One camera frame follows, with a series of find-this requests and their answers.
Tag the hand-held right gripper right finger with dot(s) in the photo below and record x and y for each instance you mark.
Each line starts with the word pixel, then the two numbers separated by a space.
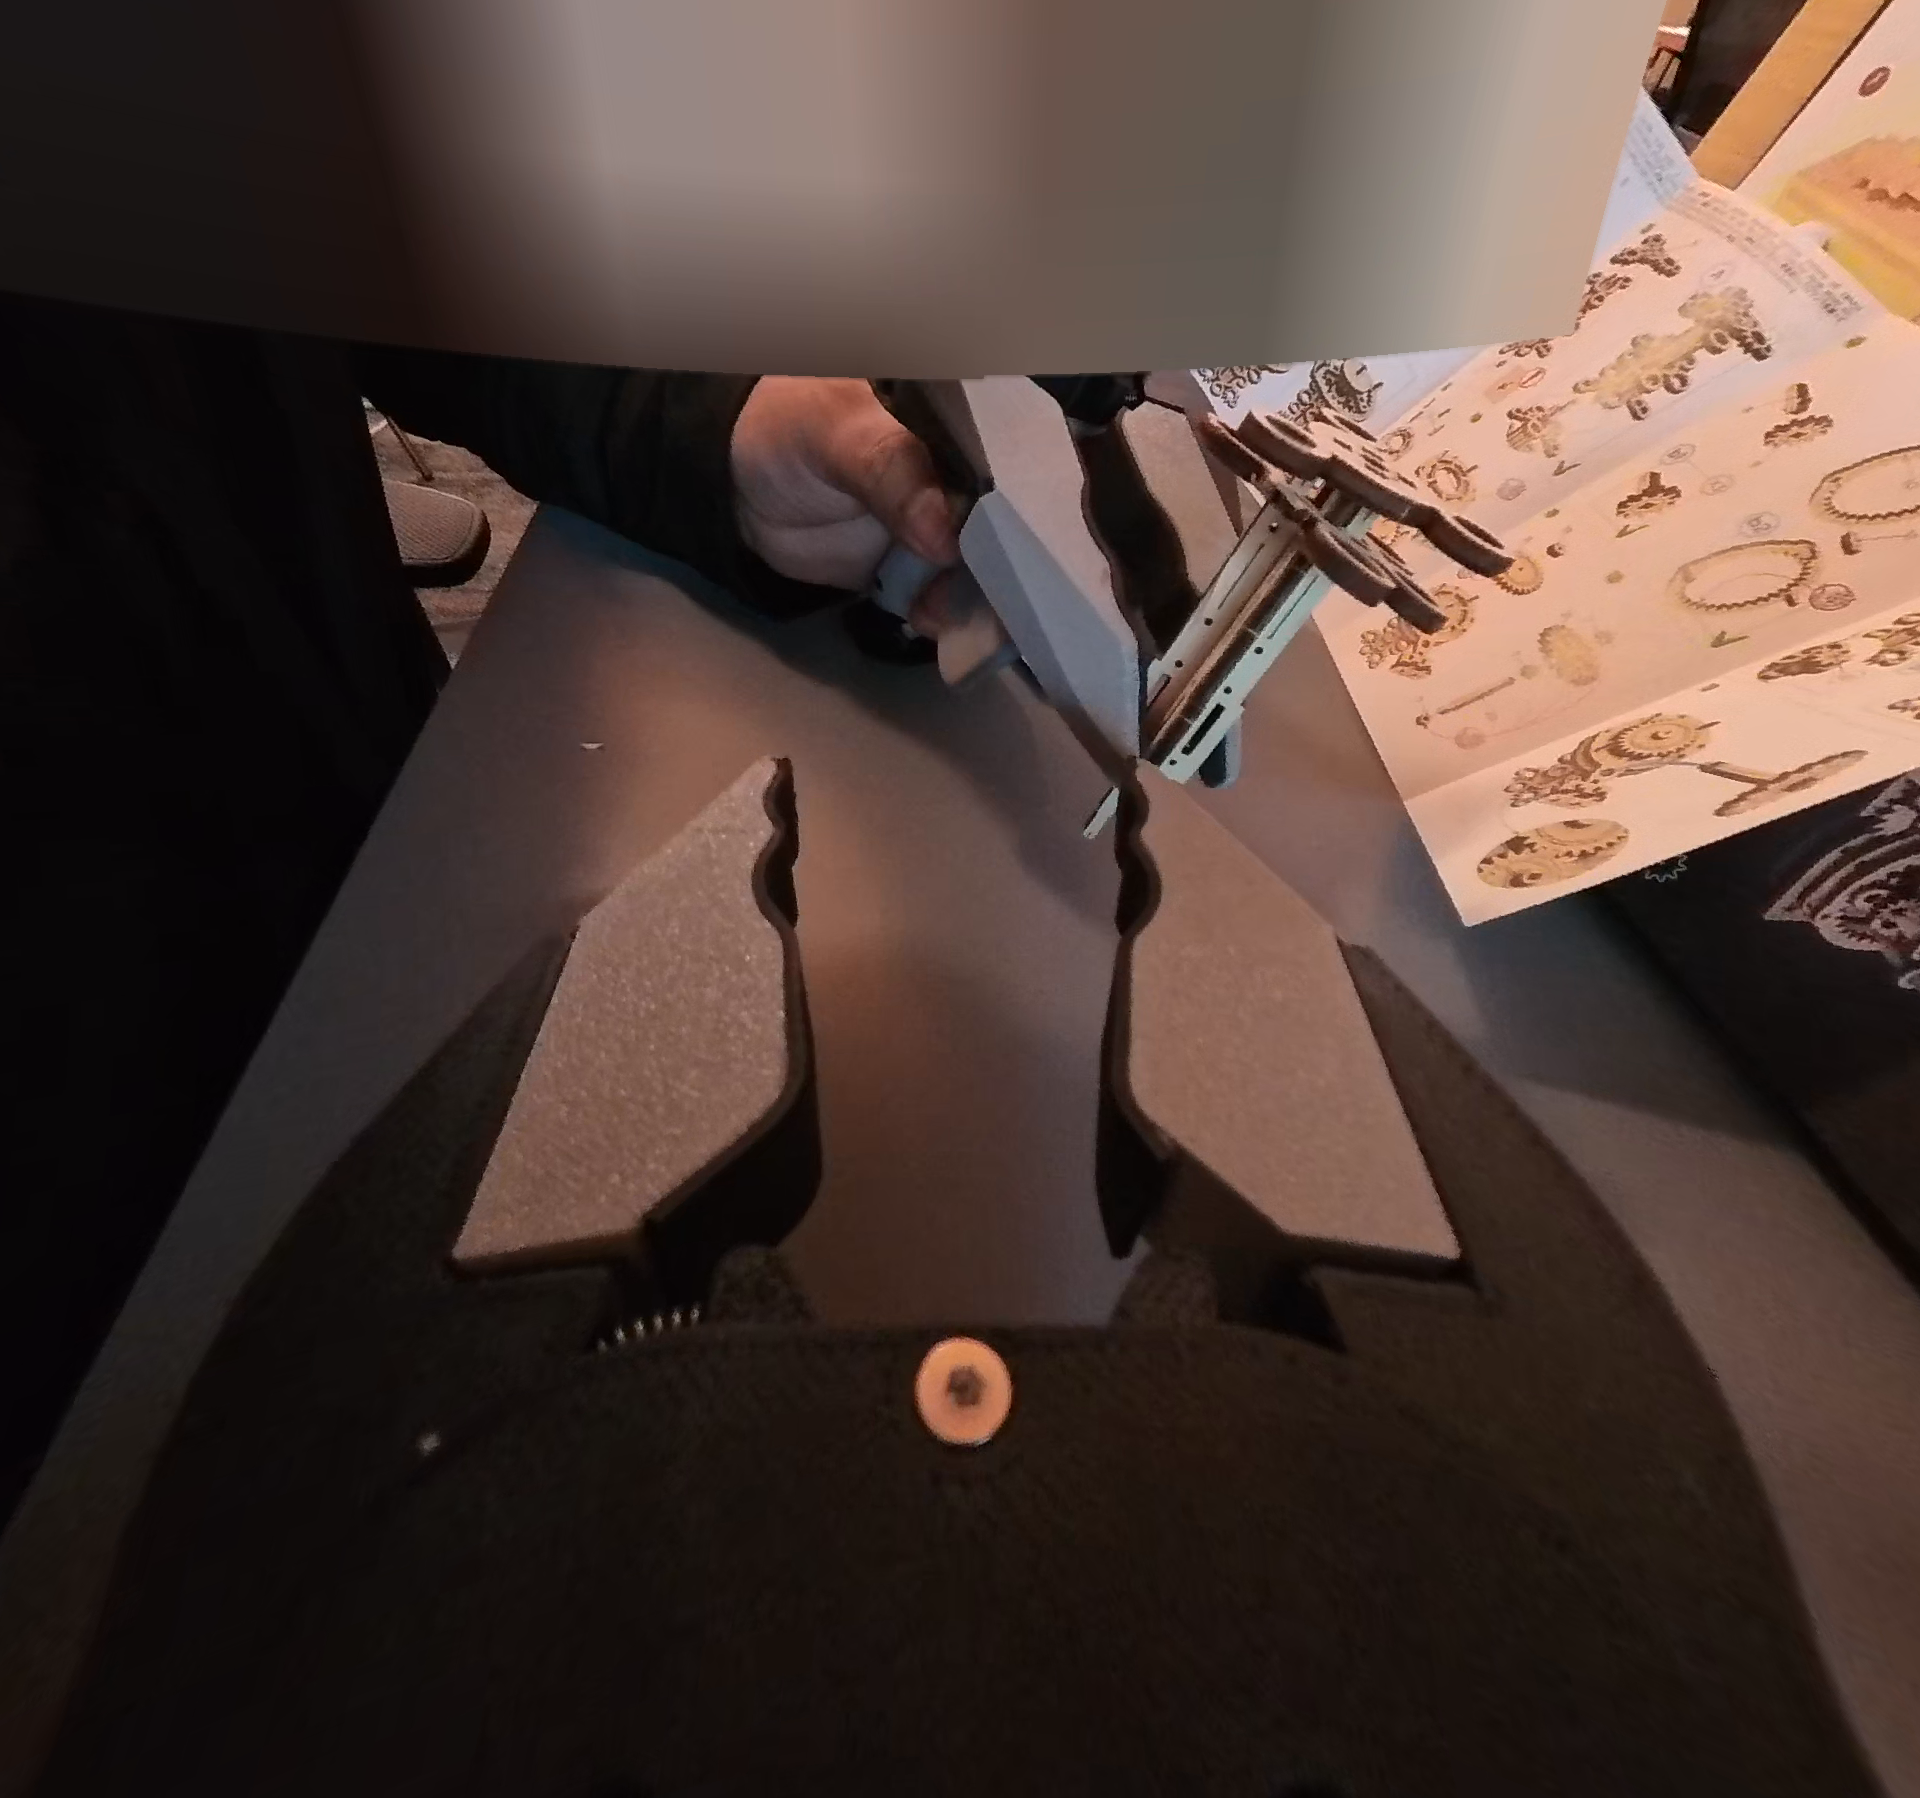
pixel 1259 1063

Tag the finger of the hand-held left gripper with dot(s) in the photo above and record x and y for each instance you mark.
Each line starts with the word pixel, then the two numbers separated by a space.
pixel 1124 553
pixel 1065 613

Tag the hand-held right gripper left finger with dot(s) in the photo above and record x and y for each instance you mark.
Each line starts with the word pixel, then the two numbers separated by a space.
pixel 644 1034

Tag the wooden model shaft with rings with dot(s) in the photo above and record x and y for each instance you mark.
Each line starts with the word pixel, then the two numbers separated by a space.
pixel 1275 582

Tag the person's left forearm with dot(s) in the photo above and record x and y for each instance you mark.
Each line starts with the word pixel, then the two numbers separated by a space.
pixel 601 448

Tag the person's left hand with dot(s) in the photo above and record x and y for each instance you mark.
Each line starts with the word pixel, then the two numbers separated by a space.
pixel 818 479

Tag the person's grey shoe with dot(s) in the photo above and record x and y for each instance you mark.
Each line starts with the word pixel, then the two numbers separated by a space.
pixel 443 530

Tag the printed assembly instruction sheet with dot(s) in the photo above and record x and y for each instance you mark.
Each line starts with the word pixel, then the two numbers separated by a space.
pixel 1650 599

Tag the person's dark clothing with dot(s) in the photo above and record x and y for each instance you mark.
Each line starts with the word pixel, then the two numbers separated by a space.
pixel 179 777

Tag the black printed product box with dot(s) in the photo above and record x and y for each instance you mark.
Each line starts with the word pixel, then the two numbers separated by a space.
pixel 1800 1019

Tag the white yellow printed kit card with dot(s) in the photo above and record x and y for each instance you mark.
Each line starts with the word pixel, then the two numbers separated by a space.
pixel 1861 133

